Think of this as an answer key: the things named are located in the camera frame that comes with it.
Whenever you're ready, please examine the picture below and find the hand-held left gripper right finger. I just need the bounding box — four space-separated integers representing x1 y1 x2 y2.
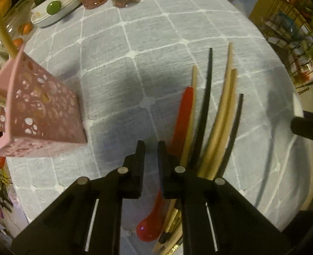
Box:
157 141 292 255

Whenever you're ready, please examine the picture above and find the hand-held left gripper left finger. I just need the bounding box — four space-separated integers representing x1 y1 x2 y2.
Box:
11 140 146 255

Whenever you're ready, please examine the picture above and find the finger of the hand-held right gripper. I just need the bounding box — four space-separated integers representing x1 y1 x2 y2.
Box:
291 116 313 150

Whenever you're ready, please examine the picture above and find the red plastic spoon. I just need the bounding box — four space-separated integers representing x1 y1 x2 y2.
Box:
137 86 194 242

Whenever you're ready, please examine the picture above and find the black chopstick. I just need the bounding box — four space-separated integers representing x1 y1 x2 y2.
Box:
218 93 244 178
190 48 213 170

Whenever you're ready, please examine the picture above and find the pink perforated utensil holder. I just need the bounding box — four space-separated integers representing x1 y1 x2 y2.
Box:
0 44 88 160

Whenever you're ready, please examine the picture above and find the grey checked tablecloth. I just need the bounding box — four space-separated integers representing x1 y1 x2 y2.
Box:
6 0 311 255

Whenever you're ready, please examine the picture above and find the yellow ribbed board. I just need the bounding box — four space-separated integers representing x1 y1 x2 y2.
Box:
248 0 279 22

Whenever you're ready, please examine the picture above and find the white dish with green fruit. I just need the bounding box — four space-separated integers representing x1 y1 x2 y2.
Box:
30 0 83 27

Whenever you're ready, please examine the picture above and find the green lime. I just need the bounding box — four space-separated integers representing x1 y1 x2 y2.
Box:
46 0 62 15

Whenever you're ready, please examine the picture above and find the clear glass jar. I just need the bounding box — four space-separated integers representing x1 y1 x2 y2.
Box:
2 0 37 45

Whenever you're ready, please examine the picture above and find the black wire rack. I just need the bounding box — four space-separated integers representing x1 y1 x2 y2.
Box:
263 0 313 93

